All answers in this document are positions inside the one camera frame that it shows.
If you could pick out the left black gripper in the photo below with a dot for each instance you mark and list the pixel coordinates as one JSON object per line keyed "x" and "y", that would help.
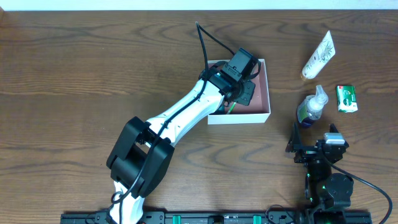
{"x": 246, "y": 94}

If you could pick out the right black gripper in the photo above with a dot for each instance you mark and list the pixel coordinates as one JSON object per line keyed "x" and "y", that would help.
{"x": 310, "y": 151}

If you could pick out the clear pump soap bottle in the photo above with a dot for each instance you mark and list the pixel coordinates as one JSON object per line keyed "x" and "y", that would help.
{"x": 310, "y": 109}

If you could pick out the green white toothbrush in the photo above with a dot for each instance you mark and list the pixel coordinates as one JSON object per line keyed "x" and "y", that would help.
{"x": 231, "y": 108}

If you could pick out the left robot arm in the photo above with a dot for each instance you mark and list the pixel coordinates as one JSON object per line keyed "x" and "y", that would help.
{"x": 143, "y": 151}

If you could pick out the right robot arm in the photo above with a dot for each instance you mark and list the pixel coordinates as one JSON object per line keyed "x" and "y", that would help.
{"x": 328, "y": 192}

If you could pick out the white cardboard box pink interior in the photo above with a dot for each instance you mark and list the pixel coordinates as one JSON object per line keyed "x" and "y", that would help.
{"x": 258, "y": 110}

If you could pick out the green soap bar package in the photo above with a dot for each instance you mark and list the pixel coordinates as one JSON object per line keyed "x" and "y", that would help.
{"x": 346, "y": 98}

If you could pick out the white botanical lotion tube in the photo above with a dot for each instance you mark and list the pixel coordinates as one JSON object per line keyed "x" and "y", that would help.
{"x": 321, "y": 56}

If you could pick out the black mounting rail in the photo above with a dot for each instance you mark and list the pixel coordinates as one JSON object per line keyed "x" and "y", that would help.
{"x": 272, "y": 216}

